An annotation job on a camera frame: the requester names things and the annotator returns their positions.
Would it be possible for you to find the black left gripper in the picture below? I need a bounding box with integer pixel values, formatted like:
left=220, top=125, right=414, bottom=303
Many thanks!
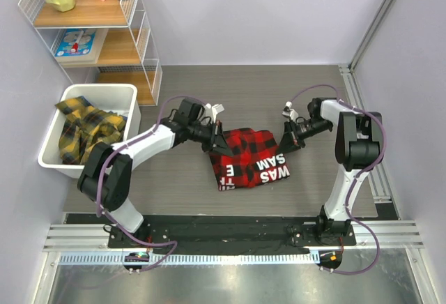
left=188, top=121, right=233, bottom=158

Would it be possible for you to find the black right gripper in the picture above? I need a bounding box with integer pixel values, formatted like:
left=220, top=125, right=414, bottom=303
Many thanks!
left=276, top=119, right=332, bottom=156

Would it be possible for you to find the red black plaid shirt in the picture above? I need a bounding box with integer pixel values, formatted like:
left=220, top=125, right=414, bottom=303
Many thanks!
left=210, top=128, right=290, bottom=191

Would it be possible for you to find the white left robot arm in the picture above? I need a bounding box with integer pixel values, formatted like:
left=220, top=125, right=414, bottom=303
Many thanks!
left=77, top=96, right=233, bottom=248

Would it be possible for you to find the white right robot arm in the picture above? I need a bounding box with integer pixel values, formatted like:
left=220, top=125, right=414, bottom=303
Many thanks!
left=278, top=98, right=385, bottom=246

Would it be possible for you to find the white plastic bin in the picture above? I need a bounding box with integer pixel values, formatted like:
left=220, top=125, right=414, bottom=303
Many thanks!
left=38, top=84, right=141, bottom=178

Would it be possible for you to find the yellow plaid shirt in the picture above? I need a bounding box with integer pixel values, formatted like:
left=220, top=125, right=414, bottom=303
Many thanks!
left=55, top=96, right=127, bottom=165

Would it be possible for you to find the blue white picture book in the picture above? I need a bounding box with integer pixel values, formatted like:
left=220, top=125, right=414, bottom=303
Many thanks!
left=54, top=29, right=98, bottom=63

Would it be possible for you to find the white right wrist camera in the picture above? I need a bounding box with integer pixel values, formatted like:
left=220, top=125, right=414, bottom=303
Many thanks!
left=282, top=101, right=299, bottom=122

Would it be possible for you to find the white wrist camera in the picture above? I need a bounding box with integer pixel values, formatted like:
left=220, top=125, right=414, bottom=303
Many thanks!
left=282, top=101, right=299, bottom=122
left=204, top=103, right=224, bottom=122

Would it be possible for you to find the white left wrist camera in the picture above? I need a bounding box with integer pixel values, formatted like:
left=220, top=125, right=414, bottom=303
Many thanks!
left=204, top=103, right=224, bottom=122

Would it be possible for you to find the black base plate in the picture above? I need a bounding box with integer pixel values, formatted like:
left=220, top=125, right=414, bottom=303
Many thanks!
left=107, top=214, right=357, bottom=257

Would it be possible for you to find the white wire shelf rack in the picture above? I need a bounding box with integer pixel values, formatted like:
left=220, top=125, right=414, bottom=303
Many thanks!
left=18, top=0, right=162, bottom=105

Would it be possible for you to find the slotted aluminium rail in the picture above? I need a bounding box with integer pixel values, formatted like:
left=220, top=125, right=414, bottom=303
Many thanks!
left=59, top=251, right=320, bottom=266

